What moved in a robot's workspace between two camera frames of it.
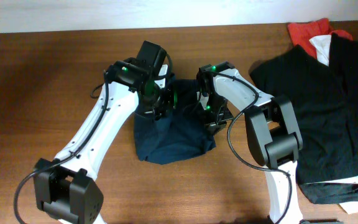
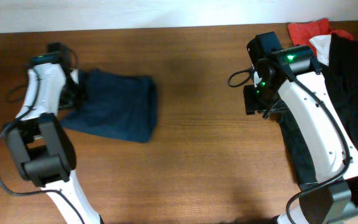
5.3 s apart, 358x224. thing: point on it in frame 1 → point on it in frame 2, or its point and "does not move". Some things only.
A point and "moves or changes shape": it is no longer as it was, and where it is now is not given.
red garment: [301, 32] does not move
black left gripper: [168, 104] → [82, 96]
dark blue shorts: [180, 132] moves or changes shape
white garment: [322, 43] does not move
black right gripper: [209, 124] → [251, 104]
